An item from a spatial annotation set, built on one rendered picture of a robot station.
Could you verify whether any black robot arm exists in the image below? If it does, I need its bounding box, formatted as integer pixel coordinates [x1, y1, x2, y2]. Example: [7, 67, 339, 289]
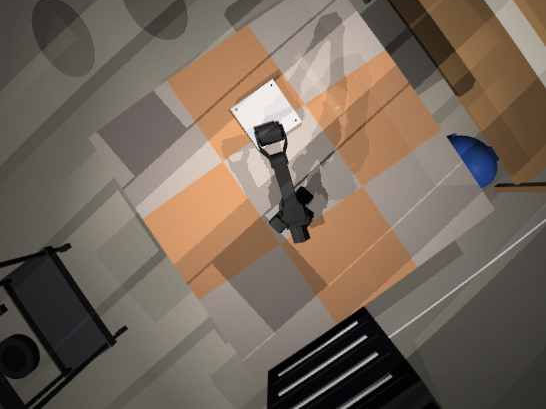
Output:
[253, 120, 314, 244]

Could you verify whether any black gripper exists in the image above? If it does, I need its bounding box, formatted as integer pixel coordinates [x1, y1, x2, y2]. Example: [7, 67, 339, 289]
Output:
[269, 187, 313, 233]

